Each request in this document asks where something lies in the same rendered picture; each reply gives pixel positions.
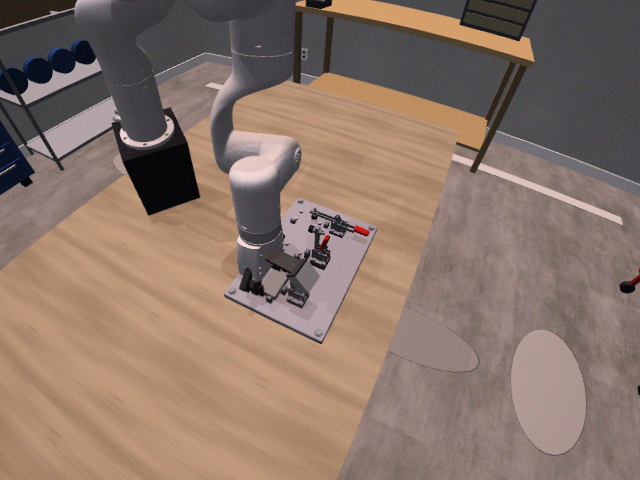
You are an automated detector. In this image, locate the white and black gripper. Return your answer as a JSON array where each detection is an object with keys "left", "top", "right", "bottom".
[{"left": 236, "top": 225, "right": 285, "bottom": 297}]

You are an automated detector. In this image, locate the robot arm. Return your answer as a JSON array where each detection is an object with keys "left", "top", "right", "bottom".
[{"left": 74, "top": 0, "right": 320, "bottom": 293}]

